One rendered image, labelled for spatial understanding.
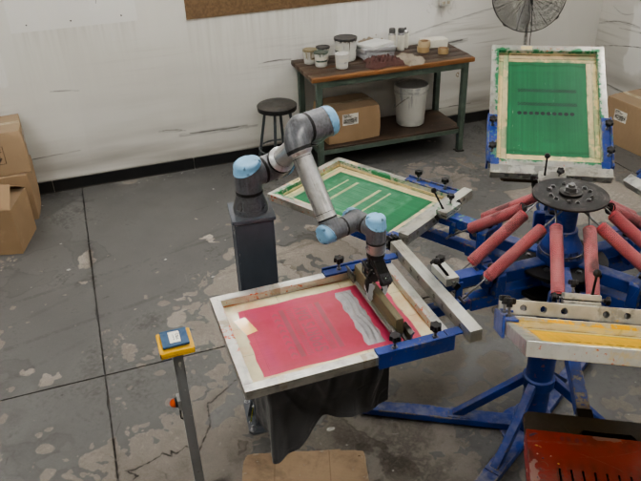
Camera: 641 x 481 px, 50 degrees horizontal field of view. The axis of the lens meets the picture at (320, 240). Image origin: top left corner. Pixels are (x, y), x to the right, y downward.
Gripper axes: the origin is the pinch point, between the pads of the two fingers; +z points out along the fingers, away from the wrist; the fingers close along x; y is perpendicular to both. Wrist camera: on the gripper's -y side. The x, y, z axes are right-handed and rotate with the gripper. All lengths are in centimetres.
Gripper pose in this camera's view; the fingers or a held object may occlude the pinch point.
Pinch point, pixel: (377, 298)
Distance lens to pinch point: 269.1
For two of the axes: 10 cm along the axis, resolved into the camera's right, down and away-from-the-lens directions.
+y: -3.3, -4.7, 8.2
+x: -9.4, 1.9, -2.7
